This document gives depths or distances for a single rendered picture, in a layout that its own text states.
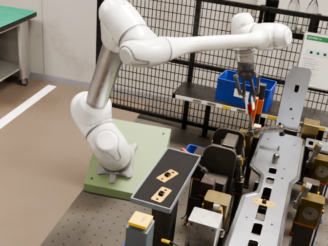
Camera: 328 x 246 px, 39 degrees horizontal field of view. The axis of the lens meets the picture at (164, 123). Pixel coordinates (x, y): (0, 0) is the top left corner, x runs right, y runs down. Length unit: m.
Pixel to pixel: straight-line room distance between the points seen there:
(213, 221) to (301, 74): 1.10
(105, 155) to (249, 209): 0.68
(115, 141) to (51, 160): 1.91
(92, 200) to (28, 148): 1.90
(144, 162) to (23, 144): 2.05
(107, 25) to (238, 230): 0.89
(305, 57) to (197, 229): 1.41
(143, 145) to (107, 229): 0.47
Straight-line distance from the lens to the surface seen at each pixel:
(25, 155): 4.00
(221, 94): 2.61
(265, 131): 2.22
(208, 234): 1.54
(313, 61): 2.67
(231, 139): 1.88
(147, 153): 2.29
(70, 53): 5.22
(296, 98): 2.44
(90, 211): 2.20
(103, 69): 1.92
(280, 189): 1.98
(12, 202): 3.47
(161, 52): 1.69
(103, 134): 2.07
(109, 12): 1.76
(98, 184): 2.29
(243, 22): 2.04
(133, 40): 1.67
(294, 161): 2.21
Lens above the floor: 2.05
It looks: 27 degrees down
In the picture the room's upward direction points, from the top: 6 degrees clockwise
